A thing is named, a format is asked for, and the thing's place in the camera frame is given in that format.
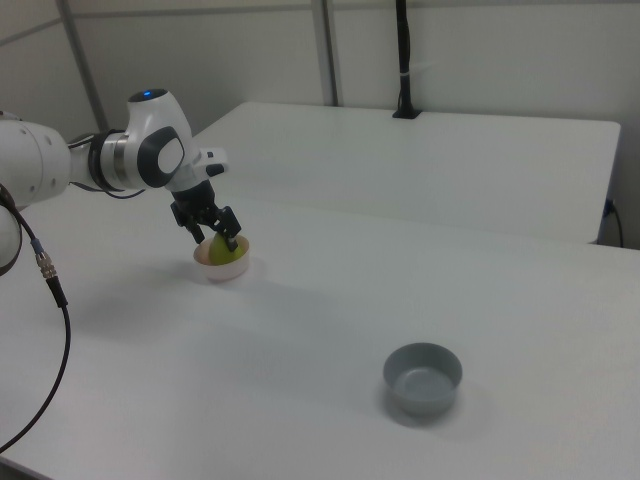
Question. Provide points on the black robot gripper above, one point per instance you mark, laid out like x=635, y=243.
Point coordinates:
x=192, y=197

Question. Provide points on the green pear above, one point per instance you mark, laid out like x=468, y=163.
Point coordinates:
x=220, y=255

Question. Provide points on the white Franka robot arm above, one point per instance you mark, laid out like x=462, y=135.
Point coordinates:
x=30, y=160

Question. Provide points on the pink plastic bowl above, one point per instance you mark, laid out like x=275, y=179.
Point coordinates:
x=225, y=274

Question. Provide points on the grey plastic bowl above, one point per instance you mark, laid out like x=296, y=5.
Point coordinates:
x=425, y=395

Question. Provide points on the white adjoining table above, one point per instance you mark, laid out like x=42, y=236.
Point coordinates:
x=425, y=165

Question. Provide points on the grey metal partition post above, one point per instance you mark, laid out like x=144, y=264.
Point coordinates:
x=83, y=60
x=327, y=50

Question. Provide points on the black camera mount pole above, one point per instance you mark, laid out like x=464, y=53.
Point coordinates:
x=404, y=50

